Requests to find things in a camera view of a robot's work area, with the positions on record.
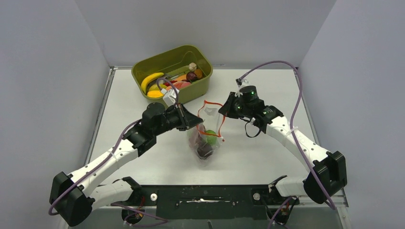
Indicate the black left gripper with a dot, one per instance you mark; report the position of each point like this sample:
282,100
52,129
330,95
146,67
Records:
186,119

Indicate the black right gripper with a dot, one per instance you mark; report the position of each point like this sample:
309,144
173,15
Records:
227,109

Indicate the clear zip top bag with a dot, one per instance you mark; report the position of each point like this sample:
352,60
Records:
212,120

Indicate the green bumpy lime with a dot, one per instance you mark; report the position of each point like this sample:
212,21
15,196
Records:
211,137

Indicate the purple red onion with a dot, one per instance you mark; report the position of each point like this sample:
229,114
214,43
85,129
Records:
204,151

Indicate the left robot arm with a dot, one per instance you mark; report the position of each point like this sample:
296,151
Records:
76,195

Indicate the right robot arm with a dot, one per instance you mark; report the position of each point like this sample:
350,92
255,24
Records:
327,172

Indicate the pink peach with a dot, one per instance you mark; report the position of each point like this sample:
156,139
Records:
181,84

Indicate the orange carrot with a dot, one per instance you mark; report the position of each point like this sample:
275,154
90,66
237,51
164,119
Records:
181,78

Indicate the dark plum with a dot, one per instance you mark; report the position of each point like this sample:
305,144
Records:
191,77

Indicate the small orange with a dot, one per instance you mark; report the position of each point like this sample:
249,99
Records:
199,74

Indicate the green yellow mango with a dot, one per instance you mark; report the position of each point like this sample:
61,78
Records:
156,87

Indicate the white garlic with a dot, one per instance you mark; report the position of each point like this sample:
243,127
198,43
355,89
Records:
192,66

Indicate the yellow banana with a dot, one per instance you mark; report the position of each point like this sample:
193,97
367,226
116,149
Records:
148,80

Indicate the green plastic bin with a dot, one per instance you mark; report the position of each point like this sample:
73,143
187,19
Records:
174,63

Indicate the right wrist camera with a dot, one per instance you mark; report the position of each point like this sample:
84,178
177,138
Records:
241,84

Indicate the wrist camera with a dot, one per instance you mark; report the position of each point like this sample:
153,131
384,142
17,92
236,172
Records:
171,96
241,84

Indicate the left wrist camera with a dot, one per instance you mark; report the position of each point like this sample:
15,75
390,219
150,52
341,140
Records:
171,96

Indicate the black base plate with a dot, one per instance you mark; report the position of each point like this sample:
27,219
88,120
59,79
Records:
257,202

